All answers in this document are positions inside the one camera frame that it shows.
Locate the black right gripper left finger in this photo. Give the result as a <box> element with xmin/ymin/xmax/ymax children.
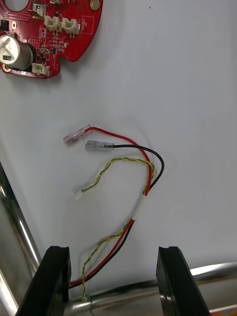
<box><xmin>15</xmin><ymin>245</ymin><xmax>72</xmax><ymax>316</ymax></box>

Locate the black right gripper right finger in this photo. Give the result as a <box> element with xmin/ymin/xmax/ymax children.
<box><xmin>155</xmin><ymin>246</ymin><xmax>210</xmax><ymax>316</ymax></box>

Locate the red black green-yellow harness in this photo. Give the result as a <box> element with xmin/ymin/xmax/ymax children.
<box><xmin>63</xmin><ymin>124</ymin><xmax>165</xmax><ymax>302</ymax></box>

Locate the round red circuit board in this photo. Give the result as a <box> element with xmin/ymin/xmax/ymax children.
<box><xmin>0</xmin><ymin>0</ymin><xmax>104</xmax><ymax>79</ymax></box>

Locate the steel tray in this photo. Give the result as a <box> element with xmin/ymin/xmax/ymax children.
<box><xmin>0</xmin><ymin>160</ymin><xmax>237</xmax><ymax>316</ymax></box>

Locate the white paper sheet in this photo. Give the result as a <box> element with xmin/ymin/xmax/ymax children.
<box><xmin>0</xmin><ymin>0</ymin><xmax>237</xmax><ymax>297</ymax></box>

